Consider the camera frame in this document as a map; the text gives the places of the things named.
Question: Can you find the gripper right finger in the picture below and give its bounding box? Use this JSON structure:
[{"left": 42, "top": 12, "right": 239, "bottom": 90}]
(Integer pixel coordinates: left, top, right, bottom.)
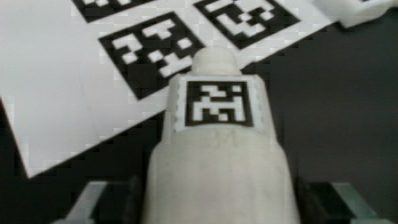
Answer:
[{"left": 296, "top": 178, "right": 386, "bottom": 224}]

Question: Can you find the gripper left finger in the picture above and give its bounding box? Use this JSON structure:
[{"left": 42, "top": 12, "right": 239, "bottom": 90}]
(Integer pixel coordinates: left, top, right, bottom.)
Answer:
[{"left": 52, "top": 176, "right": 143, "bottom": 224}]

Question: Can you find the white table leg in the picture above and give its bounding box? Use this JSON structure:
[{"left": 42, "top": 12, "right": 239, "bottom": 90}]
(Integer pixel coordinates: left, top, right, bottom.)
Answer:
[{"left": 141, "top": 47, "right": 301, "bottom": 224}]

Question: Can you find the white marker sheet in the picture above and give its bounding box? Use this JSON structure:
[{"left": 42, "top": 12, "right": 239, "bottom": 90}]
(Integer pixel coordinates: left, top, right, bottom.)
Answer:
[{"left": 0, "top": 0, "right": 331, "bottom": 176}]

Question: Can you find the white cross table base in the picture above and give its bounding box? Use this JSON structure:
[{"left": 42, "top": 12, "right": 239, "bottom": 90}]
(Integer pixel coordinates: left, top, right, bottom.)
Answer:
[{"left": 314, "top": 0, "right": 398, "bottom": 28}]

